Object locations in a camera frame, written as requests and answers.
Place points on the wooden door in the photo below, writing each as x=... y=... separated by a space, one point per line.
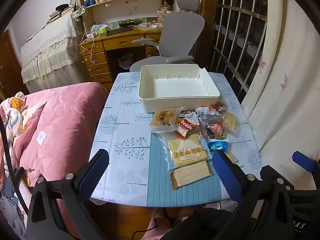
x=7 y=62

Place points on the white plastic storage box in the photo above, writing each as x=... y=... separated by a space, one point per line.
x=160 y=100

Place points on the blue snack packet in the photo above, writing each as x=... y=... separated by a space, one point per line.
x=218 y=145

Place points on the doll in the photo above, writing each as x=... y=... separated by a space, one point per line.
x=167 y=5

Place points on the wooden bookshelf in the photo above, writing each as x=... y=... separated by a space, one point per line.
x=130 y=3

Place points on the lace-covered piano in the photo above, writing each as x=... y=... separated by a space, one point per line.
x=50 y=47

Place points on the red cookie packet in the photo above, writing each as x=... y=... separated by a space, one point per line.
x=185 y=126

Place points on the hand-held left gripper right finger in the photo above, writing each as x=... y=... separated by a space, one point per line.
x=227 y=175

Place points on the large toast bread packet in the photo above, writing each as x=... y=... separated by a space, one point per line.
x=186 y=152

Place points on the black keyboard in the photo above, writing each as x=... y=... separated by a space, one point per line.
x=120 y=31

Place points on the dark cloth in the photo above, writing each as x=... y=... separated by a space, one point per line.
x=200 y=225

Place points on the clear dark snack packet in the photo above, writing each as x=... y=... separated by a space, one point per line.
x=203 y=130

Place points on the white red snack bag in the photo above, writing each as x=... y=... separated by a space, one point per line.
x=206 y=111

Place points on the stack of books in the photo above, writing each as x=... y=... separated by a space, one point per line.
x=58 y=13

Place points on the cartoon printed blanket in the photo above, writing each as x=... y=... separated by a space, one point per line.
x=15 y=115

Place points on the patterned fabric bag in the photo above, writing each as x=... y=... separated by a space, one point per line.
x=80 y=12

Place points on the red clear snack packet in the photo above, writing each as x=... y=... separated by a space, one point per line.
x=216 y=128

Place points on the trash bin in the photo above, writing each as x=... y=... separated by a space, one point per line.
x=125 y=60

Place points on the metal window grille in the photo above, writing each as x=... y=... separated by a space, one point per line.
x=237 y=30

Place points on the grey office chair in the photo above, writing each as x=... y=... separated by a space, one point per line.
x=177 y=35

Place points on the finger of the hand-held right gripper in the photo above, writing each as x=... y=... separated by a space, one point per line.
x=303 y=161
x=268 y=171

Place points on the golden brown wafer packet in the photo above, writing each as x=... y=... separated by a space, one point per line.
x=190 y=176

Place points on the wooden desk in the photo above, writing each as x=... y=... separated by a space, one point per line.
x=120 y=42

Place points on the green tissue packet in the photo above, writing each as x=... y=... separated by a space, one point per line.
x=101 y=31

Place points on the yellow rice cracker packet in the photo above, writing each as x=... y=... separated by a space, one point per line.
x=230 y=122

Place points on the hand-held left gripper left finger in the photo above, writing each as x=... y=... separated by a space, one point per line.
x=93 y=171

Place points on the pink quilt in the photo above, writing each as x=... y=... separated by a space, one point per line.
x=62 y=125

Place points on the clear cake packet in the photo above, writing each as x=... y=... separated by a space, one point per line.
x=162 y=121

